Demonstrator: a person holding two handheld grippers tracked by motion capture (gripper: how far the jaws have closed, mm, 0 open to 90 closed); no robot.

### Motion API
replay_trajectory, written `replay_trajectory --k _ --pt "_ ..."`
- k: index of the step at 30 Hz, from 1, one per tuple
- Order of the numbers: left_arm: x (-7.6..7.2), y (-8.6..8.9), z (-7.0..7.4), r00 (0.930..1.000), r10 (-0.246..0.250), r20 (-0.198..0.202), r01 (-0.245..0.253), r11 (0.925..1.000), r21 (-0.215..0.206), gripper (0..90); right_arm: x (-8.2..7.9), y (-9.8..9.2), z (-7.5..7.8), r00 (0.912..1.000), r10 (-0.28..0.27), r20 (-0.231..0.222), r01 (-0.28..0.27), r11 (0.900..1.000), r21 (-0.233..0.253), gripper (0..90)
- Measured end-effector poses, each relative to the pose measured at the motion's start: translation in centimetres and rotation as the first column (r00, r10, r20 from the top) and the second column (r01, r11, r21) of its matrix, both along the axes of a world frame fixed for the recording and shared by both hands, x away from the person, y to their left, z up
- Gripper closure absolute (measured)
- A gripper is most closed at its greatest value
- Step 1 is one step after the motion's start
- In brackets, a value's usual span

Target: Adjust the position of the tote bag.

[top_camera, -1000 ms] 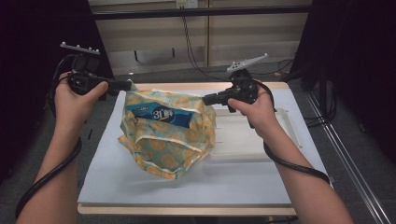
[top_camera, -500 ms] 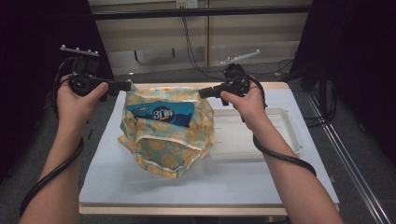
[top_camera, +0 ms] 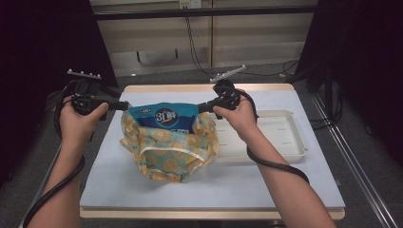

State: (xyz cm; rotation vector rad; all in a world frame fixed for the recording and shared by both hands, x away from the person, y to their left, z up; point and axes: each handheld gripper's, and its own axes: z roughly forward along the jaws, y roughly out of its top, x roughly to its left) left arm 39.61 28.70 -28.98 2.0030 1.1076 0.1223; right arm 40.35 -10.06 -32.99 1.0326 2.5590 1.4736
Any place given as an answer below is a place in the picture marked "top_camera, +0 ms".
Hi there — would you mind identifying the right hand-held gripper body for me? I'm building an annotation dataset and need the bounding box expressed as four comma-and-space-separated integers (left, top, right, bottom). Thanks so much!
209, 64, 247, 121

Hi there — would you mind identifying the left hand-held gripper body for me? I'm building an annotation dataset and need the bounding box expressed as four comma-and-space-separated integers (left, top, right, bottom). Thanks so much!
67, 68, 110, 122

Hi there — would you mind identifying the blue snack packet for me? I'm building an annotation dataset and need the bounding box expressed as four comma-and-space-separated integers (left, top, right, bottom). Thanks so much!
127, 102, 201, 135

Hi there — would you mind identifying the lemon print cloth bag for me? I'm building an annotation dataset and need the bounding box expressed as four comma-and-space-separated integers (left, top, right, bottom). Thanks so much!
119, 108, 221, 184

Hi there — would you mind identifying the white plastic tray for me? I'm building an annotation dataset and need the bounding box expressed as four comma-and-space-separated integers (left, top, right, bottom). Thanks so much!
212, 108, 308, 164

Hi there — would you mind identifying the person's right hand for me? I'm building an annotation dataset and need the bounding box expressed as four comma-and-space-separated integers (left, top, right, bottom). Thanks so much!
212, 88, 259, 144

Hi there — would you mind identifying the person's left hand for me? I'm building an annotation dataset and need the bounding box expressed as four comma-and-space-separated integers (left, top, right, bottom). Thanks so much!
59, 95, 109, 150

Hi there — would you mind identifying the black curtain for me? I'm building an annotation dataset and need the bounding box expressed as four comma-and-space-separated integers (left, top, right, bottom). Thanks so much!
0, 0, 119, 188
293, 0, 403, 167

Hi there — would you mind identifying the white table mat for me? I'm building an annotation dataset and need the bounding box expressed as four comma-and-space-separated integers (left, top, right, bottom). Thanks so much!
79, 89, 346, 210

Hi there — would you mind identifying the black horizontal bar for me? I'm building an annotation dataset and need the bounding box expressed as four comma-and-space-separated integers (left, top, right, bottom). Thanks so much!
93, 5, 317, 21

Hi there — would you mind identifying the wooden table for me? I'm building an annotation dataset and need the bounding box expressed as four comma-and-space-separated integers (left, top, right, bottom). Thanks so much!
79, 83, 346, 221

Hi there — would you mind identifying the thin black hanging cable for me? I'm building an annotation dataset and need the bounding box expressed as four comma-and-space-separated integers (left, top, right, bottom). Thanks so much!
184, 15, 300, 79

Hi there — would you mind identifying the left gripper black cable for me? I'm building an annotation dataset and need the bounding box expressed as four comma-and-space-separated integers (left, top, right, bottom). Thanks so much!
22, 79, 87, 228

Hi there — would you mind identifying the white wall socket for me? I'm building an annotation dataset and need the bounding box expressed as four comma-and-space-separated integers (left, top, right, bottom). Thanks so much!
178, 0, 203, 10

